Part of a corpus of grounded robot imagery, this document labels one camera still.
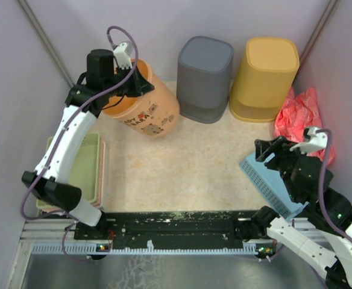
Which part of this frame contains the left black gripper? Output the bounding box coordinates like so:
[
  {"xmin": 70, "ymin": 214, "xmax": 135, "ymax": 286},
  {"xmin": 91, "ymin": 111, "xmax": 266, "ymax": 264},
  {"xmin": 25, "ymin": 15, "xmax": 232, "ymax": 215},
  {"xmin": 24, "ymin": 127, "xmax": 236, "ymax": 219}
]
[{"xmin": 105, "ymin": 62, "xmax": 155, "ymax": 98}]

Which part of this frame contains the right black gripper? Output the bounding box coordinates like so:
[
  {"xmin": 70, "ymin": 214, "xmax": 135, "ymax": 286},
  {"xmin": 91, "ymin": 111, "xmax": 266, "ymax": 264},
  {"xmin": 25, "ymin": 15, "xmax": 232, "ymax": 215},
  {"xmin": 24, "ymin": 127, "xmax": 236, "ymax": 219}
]
[{"xmin": 254, "ymin": 134, "xmax": 310, "ymax": 202}]

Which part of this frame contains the blue plastic basket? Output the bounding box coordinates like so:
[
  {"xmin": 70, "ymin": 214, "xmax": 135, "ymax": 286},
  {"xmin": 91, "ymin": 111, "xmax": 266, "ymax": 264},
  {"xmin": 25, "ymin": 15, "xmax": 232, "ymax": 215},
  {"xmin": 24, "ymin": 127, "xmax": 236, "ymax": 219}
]
[{"xmin": 239, "ymin": 153, "xmax": 306, "ymax": 220}]

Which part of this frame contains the orange capybara bucket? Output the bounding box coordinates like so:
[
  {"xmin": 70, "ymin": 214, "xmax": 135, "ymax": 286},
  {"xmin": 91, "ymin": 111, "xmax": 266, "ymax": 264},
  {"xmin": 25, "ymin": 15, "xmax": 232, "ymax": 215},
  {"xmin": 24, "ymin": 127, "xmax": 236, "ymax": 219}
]
[{"xmin": 102, "ymin": 59, "xmax": 180, "ymax": 137}]

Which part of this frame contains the grey mesh bin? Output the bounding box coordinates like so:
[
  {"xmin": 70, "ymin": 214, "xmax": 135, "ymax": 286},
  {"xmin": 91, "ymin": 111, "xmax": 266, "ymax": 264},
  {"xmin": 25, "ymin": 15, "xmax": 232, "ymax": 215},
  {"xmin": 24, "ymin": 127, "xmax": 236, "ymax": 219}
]
[{"xmin": 176, "ymin": 36, "xmax": 234, "ymax": 124}]

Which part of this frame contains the yellow mesh bin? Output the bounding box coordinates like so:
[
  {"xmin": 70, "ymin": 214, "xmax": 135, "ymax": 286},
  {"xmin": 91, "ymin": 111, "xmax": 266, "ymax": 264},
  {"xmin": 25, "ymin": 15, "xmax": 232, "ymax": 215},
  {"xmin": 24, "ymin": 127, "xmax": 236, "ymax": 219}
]
[{"xmin": 229, "ymin": 37, "xmax": 300, "ymax": 123}]

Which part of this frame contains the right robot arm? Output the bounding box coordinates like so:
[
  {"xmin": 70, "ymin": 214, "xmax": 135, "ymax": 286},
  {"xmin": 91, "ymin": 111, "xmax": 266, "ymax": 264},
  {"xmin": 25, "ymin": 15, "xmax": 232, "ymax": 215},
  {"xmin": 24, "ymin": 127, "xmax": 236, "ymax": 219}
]
[{"xmin": 234, "ymin": 129, "xmax": 352, "ymax": 288}]

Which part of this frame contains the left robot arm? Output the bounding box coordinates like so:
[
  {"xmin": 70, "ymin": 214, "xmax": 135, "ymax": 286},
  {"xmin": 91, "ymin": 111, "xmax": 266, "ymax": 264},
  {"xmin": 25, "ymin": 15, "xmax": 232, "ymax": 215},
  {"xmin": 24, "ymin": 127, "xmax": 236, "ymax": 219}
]
[{"xmin": 22, "ymin": 48, "xmax": 154, "ymax": 239}]

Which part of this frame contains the red plastic bag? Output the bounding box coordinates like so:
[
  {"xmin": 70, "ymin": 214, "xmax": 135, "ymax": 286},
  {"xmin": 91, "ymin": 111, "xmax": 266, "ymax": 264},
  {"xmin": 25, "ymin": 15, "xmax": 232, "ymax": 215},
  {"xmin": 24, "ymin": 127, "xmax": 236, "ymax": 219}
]
[{"xmin": 273, "ymin": 87, "xmax": 336, "ymax": 166}]

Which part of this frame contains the green plastic basket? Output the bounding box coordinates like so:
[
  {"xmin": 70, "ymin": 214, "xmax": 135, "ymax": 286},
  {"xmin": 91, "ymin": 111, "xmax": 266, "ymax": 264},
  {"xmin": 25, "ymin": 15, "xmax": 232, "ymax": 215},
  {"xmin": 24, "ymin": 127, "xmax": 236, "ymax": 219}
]
[{"xmin": 36, "ymin": 132, "xmax": 101, "ymax": 209}]

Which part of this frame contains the pink plastic basket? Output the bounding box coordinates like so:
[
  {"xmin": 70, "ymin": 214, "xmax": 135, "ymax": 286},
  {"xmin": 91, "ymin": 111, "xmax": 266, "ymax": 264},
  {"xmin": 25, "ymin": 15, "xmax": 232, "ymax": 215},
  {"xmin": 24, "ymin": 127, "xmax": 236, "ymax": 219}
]
[{"xmin": 42, "ymin": 141, "xmax": 108, "ymax": 214}]

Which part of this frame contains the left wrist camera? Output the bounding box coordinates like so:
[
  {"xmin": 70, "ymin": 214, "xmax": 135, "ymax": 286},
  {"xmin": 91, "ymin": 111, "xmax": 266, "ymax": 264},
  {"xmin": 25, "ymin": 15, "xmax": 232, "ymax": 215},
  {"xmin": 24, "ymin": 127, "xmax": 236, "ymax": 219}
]
[{"xmin": 113, "ymin": 42, "xmax": 133, "ymax": 70}]

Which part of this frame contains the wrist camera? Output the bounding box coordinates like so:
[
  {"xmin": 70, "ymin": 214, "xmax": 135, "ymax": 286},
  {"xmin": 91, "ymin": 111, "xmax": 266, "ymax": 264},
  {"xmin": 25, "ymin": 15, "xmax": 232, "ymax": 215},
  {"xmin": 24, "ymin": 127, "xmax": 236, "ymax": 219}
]
[
  {"xmin": 289, "ymin": 126, "xmax": 328, "ymax": 155},
  {"xmin": 113, "ymin": 42, "xmax": 133, "ymax": 70}
]

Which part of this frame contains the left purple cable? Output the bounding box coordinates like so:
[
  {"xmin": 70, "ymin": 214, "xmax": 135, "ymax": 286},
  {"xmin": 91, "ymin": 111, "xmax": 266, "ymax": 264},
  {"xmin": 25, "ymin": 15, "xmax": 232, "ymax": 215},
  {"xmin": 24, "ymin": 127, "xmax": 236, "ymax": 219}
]
[{"xmin": 19, "ymin": 26, "xmax": 139, "ymax": 263}]

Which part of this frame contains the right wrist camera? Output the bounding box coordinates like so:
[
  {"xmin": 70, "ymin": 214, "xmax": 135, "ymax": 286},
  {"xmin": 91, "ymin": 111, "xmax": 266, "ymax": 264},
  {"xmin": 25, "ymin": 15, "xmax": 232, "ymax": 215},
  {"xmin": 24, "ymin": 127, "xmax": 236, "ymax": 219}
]
[{"xmin": 289, "ymin": 126, "xmax": 328, "ymax": 155}]

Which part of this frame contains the grey cable duct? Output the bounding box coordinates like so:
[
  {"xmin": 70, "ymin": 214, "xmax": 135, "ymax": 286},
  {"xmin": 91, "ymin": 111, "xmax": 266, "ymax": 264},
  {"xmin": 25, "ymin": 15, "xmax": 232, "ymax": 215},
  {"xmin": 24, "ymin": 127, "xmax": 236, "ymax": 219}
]
[{"xmin": 31, "ymin": 239, "xmax": 278, "ymax": 255}]

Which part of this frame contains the aluminium rail frame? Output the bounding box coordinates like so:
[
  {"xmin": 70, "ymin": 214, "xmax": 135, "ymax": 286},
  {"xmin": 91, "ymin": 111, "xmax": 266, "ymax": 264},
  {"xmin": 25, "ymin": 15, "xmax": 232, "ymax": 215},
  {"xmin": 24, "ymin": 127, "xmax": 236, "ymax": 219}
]
[{"xmin": 7, "ymin": 219, "xmax": 322, "ymax": 288}]

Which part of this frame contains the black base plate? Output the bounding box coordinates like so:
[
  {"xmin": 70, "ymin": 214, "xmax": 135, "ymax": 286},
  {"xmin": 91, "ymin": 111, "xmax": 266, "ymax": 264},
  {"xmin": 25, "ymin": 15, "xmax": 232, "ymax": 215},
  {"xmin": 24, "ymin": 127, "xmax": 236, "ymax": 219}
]
[{"xmin": 73, "ymin": 210, "xmax": 288, "ymax": 249}]

